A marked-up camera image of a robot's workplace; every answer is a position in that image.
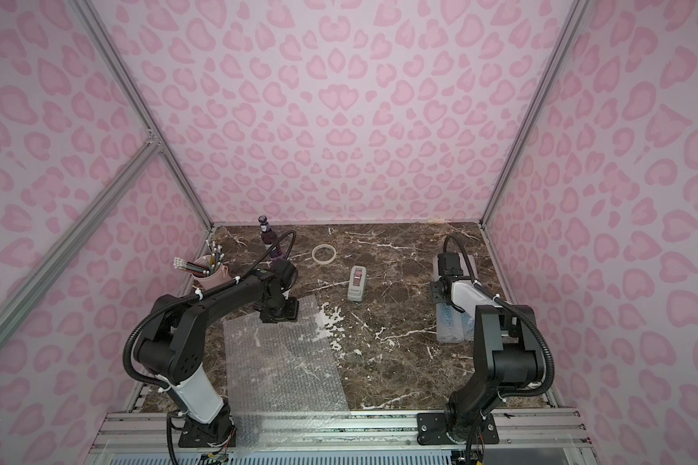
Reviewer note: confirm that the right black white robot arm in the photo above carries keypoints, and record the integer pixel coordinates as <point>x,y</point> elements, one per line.
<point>511,357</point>

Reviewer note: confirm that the white tape dispenser pink roll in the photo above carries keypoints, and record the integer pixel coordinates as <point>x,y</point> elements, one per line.
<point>357,283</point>

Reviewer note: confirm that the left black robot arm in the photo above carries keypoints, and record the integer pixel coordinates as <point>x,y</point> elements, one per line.
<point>167,349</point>

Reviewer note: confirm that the bubble wrap sheet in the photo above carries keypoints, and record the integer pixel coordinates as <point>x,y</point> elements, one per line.
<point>453,265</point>
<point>282,379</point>
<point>452,326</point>

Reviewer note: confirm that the pink pen cup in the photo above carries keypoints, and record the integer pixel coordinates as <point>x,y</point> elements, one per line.
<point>215,279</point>

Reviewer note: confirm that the beige masking tape roll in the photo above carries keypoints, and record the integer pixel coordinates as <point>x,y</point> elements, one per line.
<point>324,254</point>

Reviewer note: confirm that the purple glass bottle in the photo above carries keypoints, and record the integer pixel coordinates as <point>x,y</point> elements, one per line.
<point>270,238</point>

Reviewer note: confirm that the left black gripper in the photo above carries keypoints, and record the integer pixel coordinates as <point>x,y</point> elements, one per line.
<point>278,312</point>

